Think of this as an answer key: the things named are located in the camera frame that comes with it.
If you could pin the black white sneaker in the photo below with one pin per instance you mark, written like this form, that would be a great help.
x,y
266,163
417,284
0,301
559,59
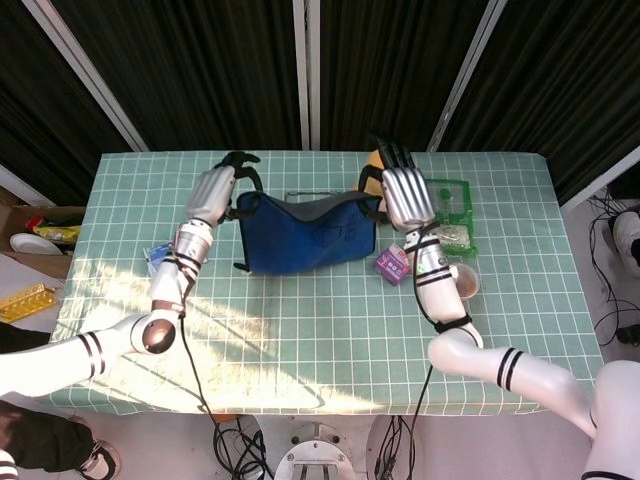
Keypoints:
x,y
102,460

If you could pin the clear jar of rubber bands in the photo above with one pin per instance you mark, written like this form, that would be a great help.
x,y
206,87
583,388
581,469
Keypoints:
x,y
469,285

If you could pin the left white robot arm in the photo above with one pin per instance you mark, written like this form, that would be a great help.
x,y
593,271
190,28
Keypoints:
x,y
165,280

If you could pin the black curtain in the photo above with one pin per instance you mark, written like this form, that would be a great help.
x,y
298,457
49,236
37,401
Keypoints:
x,y
210,65

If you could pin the small purple box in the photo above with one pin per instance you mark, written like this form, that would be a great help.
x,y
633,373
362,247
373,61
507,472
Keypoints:
x,y
392,265

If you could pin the yellow plastic rack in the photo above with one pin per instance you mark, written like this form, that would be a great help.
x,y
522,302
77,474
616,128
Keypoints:
x,y
27,302

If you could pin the blue fabric bag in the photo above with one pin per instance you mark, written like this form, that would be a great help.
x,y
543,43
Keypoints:
x,y
310,235

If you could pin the person leg black trousers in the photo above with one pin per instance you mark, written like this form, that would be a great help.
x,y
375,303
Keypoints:
x,y
45,440

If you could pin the white paper plate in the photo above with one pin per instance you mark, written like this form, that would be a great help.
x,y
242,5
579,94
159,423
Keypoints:
x,y
32,245

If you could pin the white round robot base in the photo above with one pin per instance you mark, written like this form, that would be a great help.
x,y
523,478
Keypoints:
x,y
312,455

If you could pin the yellow snack bag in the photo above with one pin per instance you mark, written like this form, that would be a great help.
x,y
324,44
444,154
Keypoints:
x,y
57,233

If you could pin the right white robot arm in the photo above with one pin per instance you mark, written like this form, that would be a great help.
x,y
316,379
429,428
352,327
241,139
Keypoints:
x,y
445,300

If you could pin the green checked tablecloth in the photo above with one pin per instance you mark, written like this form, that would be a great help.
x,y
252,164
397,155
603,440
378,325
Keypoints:
x,y
310,325

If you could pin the green plastic package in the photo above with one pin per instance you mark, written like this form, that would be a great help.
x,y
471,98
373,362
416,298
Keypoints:
x,y
452,200

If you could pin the yellow plush toy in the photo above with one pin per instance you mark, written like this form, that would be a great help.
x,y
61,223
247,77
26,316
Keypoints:
x,y
367,192

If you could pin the white frame post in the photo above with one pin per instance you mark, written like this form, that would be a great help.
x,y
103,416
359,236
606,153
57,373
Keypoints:
x,y
600,180
467,75
95,80
25,186
307,75

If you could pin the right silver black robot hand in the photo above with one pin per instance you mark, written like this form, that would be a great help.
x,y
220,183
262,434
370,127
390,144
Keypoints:
x,y
407,197

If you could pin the blue white packet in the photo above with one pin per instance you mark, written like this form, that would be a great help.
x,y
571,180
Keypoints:
x,y
156,256

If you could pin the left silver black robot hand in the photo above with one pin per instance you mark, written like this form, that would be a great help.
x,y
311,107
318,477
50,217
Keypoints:
x,y
210,195

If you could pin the cardboard box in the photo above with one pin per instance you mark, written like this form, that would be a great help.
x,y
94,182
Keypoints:
x,y
30,265

